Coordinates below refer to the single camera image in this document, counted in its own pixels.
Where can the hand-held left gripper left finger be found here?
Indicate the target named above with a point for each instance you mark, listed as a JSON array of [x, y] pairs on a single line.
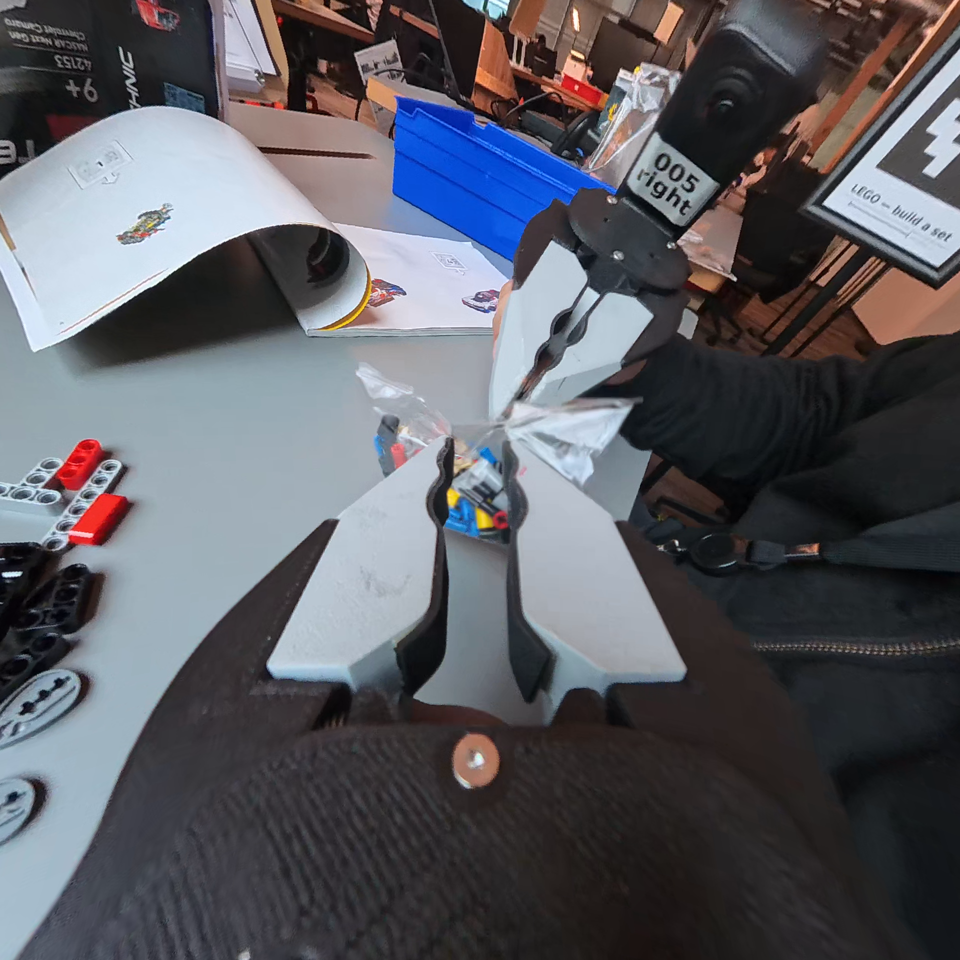
[[360, 585]]

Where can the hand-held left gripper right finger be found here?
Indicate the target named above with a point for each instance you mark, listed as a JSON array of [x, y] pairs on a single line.
[[592, 592]]

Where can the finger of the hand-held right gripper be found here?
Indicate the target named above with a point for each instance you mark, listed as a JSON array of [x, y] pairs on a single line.
[[529, 322], [607, 337]]

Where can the small bag of lego pieces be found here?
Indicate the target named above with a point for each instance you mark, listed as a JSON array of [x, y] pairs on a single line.
[[556, 435]]

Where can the person's right forearm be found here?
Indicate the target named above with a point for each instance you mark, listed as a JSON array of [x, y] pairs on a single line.
[[735, 405]]

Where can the red and grey lego assembly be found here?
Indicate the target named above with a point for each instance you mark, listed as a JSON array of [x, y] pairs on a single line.
[[82, 487]]

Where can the grey oval lego disc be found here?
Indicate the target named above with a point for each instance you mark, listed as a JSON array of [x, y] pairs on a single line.
[[15, 810], [37, 709]]

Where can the lego instruction booklet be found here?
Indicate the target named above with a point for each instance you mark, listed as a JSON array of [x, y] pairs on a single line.
[[172, 217]]

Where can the black lego set box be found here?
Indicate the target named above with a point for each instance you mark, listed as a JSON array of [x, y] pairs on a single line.
[[97, 67]]

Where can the person's right hand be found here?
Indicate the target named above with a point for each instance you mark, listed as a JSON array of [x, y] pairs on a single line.
[[501, 307]]

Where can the crumpled clear plastic bag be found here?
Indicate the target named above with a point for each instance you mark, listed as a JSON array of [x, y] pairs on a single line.
[[630, 105]]

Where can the blue plastic bin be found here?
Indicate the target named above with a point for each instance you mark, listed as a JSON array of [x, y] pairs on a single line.
[[480, 172]]

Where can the black framed sign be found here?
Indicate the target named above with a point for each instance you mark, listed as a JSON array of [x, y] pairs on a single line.
[[892, 172]]

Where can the person's black jacket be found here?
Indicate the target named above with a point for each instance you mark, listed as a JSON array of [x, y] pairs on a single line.
[[862, 637]]

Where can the black lego frame assembly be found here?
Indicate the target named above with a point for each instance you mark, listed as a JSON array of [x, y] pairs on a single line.
[[52, 600]]

